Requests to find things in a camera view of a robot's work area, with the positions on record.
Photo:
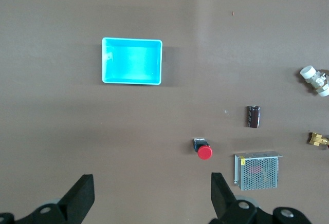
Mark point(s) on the dark cylindrical capacitor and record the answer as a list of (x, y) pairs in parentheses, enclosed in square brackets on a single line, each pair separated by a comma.
[(253, 117)]

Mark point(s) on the white-ended pipe valve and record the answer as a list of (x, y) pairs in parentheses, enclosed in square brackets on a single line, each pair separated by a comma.
[(308, 73)]

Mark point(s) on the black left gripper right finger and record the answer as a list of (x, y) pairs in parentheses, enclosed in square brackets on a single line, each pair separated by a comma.
[(223, 201)]

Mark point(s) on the red push button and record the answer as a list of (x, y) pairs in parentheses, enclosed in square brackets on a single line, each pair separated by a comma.
[(204, 152)]

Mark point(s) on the cyan plastic box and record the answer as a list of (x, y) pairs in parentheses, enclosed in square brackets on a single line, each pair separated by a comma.
[(131, 62)]

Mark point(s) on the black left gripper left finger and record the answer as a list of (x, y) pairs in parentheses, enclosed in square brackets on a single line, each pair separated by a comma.
[(74, 201)]

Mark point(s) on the metal mesh power supply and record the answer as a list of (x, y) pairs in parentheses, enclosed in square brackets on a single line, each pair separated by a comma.
[(257, 172)]

